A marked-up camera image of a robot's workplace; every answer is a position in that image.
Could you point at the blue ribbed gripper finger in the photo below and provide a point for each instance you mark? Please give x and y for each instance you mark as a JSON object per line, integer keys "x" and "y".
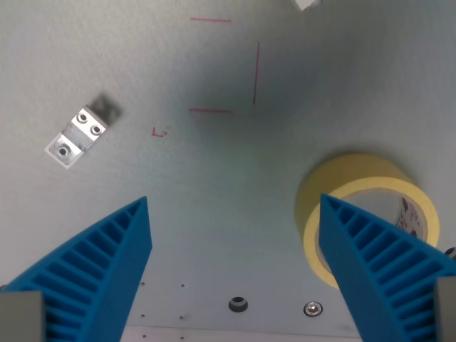
{"x": 89, "y": 263}
{"x": 374, "y": 263}

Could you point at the silver table screw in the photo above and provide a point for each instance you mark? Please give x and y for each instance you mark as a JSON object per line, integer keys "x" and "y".
{"x": 313, "y": 308}

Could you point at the yellow masking tape roll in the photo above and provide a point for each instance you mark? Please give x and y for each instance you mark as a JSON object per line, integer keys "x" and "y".
{"x": 360, "y": 174}

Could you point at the white block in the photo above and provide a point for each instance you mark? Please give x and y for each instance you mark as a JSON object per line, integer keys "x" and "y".
{"x": 305, "y": 3}

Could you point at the silver metal angle bracket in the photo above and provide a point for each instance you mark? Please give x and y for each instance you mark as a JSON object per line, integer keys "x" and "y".
{"x": 79, "y": 132}

